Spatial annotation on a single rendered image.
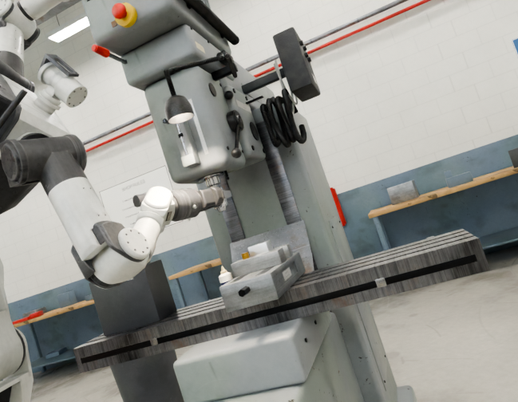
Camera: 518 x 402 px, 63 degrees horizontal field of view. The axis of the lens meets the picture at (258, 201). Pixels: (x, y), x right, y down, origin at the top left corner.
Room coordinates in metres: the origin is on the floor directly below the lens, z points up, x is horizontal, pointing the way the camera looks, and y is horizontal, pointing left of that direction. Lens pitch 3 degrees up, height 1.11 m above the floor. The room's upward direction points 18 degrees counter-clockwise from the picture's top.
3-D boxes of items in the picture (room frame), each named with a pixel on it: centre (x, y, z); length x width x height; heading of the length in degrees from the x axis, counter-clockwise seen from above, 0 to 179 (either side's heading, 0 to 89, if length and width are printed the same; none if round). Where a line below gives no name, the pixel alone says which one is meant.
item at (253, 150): (1.50, 0.06, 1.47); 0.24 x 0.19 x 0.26; 73
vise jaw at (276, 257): (1.24, 0.06, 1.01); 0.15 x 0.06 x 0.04; 73
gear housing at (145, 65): (1.36, 0.10, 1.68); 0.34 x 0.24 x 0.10; 163
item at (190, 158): (1.21, 0.15, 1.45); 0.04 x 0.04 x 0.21; 73
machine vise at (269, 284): (1.26, 0.05, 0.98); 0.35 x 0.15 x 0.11; 163
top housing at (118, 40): (1.33, 0.11, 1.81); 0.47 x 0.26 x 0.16; 163
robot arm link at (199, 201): (1.25, 0.18, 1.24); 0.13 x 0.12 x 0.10; 48
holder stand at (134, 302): (1.45, 0.51, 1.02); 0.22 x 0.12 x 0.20; 74
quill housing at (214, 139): (1.32, 0.11, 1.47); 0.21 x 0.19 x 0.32; 73
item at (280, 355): (1.32, 0.12, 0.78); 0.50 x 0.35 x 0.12; 163
